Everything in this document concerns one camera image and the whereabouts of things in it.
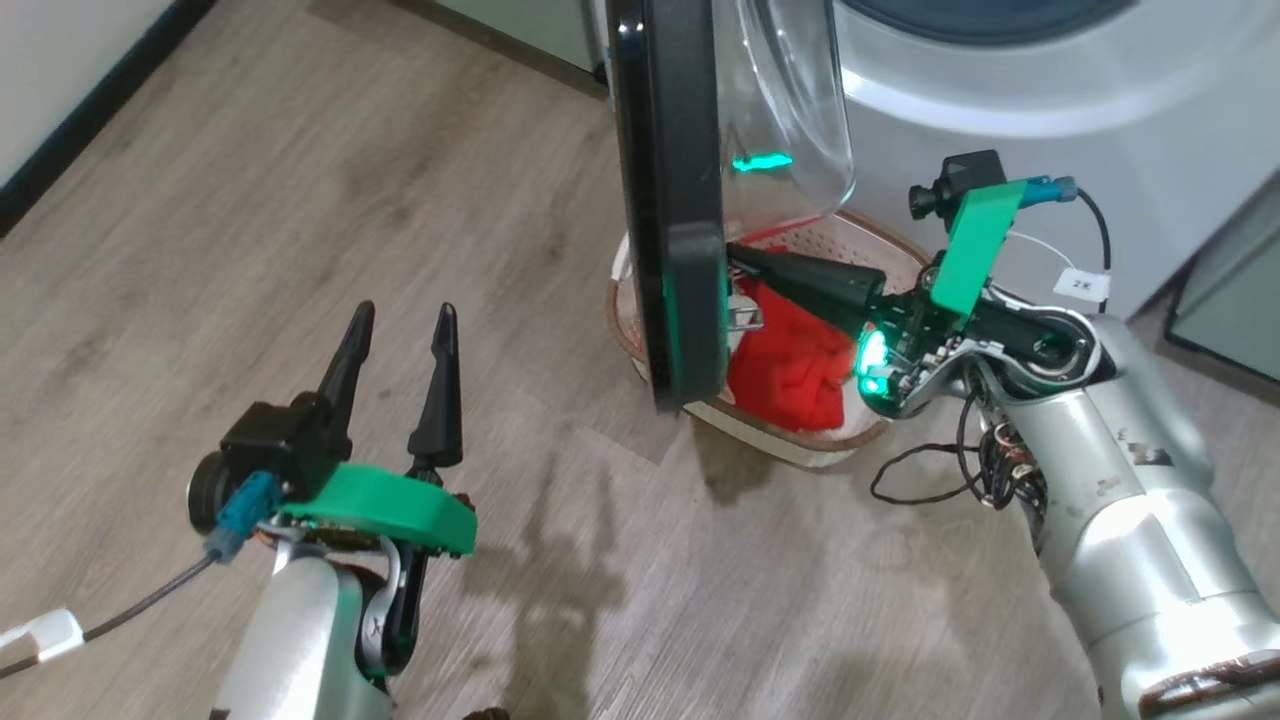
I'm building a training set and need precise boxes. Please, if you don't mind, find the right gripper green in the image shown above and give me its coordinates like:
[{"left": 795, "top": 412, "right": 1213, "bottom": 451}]
[{"left": 727, "top": 178, "right": 1031, "bottom": 419}]

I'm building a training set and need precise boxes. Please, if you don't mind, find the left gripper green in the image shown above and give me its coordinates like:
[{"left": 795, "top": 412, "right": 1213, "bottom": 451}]
[{"left": 262, "top": 300, "right": 479, "bottom": 559}]

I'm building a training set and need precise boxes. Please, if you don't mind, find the red and white garment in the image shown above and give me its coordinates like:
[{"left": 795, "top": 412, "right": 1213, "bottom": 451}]
[{"left": 727, "top": 225, "right": 863, "bottom": 433}]

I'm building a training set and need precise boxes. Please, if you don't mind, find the black round washing machine door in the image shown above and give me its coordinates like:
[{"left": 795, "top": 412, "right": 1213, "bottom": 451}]
[{"left": 605, "top": 0, "right": 858, "bottom": 417}]

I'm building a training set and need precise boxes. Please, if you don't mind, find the cream perforated laundry basket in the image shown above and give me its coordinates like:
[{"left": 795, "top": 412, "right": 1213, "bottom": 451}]
[{"left": 607, "top": 208, "right": 937, "bottom": 471}]

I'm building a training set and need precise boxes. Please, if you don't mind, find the white washing machine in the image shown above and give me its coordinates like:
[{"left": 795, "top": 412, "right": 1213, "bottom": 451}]
[{"left": 832, "top": 0, "right": 1280, "bottom": 323}]

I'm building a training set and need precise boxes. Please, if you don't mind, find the plain green cabinet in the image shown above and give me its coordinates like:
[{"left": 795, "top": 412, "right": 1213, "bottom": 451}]
[{"left": 1163, "top": 168, "right": 1280, "bottom": 386}]

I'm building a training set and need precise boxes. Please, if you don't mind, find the black baseboard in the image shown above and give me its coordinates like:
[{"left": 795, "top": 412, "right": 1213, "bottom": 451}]
[{"left": 0, "top": 0, "right": 217, "bottom": 239}]

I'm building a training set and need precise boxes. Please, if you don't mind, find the thin black looped cable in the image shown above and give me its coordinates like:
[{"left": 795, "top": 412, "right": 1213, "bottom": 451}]
[{"left": 870, "top": 365, "right": 1006, "bottom": 507}]

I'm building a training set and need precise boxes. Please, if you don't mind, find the white cable tag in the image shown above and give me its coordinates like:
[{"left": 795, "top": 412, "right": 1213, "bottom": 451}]
[
  {"left": 0, "top": 608, "right": 85, "bottom": 663},
  {"left": 1053, "top": 267, "right": 1112, "bottom": 302}
]

